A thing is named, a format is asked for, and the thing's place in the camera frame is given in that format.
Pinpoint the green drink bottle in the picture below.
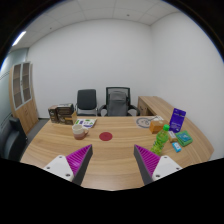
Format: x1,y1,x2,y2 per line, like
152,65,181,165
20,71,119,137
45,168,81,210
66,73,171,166
150,123,171,157

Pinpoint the ceiling light panel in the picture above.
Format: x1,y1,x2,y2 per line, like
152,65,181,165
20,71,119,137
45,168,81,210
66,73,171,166
11,30,28,48

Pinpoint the green folded cloth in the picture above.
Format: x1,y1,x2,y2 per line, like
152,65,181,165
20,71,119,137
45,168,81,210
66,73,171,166
174,130,194,148

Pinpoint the purple pouch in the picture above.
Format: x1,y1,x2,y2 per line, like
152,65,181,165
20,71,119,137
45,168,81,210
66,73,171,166
168,107,187,134

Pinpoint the small blue white packet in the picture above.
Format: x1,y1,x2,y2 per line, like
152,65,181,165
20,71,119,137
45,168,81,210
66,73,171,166
171,141,183,154

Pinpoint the black sofa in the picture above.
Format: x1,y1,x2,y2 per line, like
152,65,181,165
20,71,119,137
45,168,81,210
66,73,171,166
0,114,28,163

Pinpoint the flat round red coaster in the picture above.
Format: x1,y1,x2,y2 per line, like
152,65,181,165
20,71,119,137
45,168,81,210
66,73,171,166
98,131,114,142

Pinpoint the beige snack packet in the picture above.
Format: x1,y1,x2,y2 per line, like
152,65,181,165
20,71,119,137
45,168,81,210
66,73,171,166
167,130,179,144

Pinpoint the wooden glass-door cabinet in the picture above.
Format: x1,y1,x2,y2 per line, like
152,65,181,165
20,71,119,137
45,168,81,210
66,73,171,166
8,61,40,136

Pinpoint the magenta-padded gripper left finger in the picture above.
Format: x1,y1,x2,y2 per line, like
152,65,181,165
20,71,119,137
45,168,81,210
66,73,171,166
43,143,94,187

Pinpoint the black mesh armrest chair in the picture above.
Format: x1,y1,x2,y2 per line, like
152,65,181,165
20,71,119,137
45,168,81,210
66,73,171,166
98,86,141,118

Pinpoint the wooden side desk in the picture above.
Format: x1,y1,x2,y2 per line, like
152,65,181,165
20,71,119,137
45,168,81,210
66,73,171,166
137,95,176,118

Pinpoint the white printed leaflet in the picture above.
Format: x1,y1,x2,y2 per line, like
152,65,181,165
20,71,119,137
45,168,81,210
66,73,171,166
73,118,98,129

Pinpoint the grey backpack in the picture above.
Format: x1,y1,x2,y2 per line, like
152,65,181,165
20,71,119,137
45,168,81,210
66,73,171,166
107,91,129,117

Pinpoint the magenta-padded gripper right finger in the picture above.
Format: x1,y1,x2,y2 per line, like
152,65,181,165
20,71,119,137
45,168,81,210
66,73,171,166
133,144,184,186

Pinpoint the black office chair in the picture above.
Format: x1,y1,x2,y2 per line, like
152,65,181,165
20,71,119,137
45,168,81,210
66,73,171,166
74,88,99,117

